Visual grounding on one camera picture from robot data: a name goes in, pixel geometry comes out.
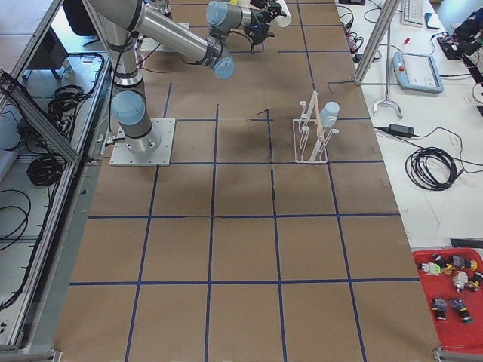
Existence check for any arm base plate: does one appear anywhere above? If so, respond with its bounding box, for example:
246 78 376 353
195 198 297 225
109 118 176 167

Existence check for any aluminium frame post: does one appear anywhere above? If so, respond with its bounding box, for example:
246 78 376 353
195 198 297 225
352 0 400 85

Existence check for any white wire cup rack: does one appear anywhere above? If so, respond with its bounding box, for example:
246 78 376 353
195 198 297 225
292 90 339 164

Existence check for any cream white plastic cup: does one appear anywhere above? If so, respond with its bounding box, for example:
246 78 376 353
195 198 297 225
274 0 292 28

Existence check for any white keyboard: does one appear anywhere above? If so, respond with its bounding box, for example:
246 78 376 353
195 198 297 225
400 0 424 27

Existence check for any coiled black cable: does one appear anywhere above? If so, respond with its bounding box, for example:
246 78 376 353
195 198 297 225
405 147 460 192

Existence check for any light blue plastic cup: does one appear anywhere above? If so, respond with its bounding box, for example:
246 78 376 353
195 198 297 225
320 101 340 127

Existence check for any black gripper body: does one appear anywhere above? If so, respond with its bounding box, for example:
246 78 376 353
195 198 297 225
248 9 274 41

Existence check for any red parts tray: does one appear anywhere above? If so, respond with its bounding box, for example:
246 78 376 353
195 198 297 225
413 248 482 354

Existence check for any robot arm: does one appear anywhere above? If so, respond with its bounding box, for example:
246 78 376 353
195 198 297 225
84 1 291 155

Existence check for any black power adapter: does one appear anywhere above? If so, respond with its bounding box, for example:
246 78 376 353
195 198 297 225
388 124 414 138

